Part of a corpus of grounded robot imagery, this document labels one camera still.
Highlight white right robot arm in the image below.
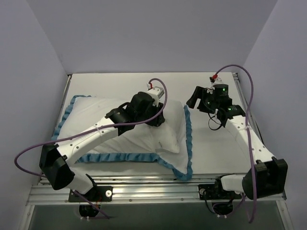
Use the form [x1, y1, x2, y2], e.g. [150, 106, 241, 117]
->
[186, 83, 288, 200]

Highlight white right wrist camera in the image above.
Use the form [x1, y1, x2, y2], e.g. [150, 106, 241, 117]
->
[207, 74, 223, 94]

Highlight aluminium rail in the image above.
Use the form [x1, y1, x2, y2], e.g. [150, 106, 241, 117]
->
[231, 71, 275, 180]
[40, 74, 72, 183]

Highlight aluminium left side rail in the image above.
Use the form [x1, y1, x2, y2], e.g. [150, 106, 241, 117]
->
[40, 74, 72, 183]

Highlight blue houndstooth pillow with pillowcase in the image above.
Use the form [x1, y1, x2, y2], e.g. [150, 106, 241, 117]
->
[52, 95, 193, 181]

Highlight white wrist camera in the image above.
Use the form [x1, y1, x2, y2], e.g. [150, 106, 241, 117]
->
[207, 74, 223, 94]
[146, 83, 165, 104]

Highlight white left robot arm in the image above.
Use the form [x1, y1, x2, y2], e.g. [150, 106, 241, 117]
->
[39, 87, 167, 201]

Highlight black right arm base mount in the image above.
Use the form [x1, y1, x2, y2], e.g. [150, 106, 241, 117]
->
[198, 184, 242, 200]

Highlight aluminium front rail frame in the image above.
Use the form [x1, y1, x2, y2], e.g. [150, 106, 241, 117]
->
[26, 173, 287, 205]

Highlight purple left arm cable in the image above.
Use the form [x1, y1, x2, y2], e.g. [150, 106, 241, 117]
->
[14, 78, 168, 220]

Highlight aluminium right side rail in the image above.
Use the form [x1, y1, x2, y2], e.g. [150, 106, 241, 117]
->
[231, 71, 275, 180]

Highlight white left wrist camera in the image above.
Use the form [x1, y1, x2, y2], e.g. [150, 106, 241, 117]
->
[146, 83, 165, 104]

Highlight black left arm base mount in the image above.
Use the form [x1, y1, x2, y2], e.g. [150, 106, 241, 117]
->
[68, 186, 113, 203]

